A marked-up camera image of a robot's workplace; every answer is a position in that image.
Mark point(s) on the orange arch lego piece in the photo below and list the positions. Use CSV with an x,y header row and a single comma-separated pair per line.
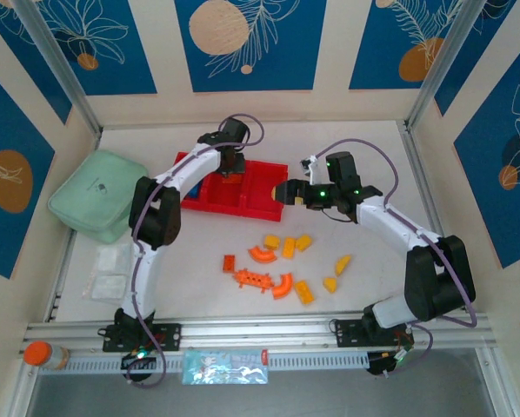
x,y
262,257

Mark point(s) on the aluminium frame leg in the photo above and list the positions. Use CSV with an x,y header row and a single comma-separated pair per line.
x,y
23,391
495,382

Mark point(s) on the yellow quarter-round lego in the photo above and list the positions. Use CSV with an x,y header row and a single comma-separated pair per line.
x,y
343,265

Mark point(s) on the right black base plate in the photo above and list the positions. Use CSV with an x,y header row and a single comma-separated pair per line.
x,y
349,333

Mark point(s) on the aluminium frame post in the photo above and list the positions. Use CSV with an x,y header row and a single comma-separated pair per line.
x,y
60,56
442,61

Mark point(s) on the yellow lego brick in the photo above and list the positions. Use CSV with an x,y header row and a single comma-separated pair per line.
x,y
289,248

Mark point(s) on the aluminium mounting rail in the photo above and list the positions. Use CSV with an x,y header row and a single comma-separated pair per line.
x,y
260,330

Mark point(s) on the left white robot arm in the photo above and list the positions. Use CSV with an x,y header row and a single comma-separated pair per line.
x,y
144,278

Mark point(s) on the aluminium side rail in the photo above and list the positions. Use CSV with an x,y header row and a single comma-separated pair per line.
x,y
59,282
425,195

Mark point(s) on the long orange spiky lego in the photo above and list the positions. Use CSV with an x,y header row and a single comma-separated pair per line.
x,y
253,279

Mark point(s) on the blue lego brick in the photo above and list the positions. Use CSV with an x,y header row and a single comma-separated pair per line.
x,y
193,191

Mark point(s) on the right green-lit controller board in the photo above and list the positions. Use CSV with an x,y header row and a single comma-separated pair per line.
x,y
390,360

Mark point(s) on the light blue snack packet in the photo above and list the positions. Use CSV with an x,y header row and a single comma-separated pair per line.
x,y
225,367

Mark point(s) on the yellow lego wedge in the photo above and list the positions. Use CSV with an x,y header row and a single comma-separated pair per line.
x,y
330,285

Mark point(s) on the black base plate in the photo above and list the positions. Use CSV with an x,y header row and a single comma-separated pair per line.
x,y
349,333
168,336

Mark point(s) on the red three-compartment tray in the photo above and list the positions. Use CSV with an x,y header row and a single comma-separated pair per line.
x,y
260,195

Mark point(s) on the yellow lego plate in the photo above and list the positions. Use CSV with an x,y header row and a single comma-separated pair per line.
x,y
305,292

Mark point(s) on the orange curved lego piece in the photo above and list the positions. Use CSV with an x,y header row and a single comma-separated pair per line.
x,y
282,287

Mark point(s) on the left green-lit controller board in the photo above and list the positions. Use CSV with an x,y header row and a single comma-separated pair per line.
x,y
138,358

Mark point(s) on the orange-capped bottle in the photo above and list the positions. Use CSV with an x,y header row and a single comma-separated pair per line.
x,y
42,354

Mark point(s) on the mint green zip pouch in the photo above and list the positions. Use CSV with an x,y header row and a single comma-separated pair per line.
x,y
95,195

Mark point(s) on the orange lego plate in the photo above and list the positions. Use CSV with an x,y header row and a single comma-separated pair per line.
x,y
230,263

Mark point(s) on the clear plastic bag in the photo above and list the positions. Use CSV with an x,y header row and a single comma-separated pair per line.
x,y
108,271

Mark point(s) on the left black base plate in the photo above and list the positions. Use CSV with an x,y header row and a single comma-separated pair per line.
x,y
168,336

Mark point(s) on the green-lit controller board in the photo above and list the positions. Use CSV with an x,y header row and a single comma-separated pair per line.
x,y
138,358
390,360

